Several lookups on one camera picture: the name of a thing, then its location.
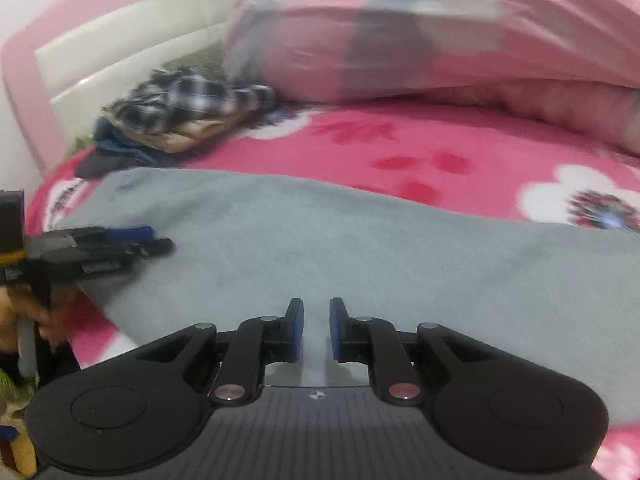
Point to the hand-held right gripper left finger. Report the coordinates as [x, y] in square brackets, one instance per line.
[297, 330]

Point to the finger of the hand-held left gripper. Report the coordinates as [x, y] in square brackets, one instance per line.
[115, 235]
[130, 254]

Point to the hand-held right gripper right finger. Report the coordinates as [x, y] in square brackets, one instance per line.
[336, 330]

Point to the grey sweatshirt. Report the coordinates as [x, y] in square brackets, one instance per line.
[350, 240]

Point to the person's left hand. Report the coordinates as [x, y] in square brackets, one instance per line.
[52, 325]

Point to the dark grey garment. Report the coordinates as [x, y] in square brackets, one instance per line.
[97, 165]

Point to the blue garment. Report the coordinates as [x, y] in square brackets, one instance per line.
[125, 152]

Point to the beige garment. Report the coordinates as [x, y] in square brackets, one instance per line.
[195, 132]

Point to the black white plaid shirt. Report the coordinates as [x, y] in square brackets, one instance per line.
[190, 95]

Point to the pink floral fleece blanket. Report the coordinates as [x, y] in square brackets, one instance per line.
[400, 145]

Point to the pink and white headboard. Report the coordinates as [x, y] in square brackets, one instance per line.
[125, 35]

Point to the pink floral duvet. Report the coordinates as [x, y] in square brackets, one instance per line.
[450, 35]

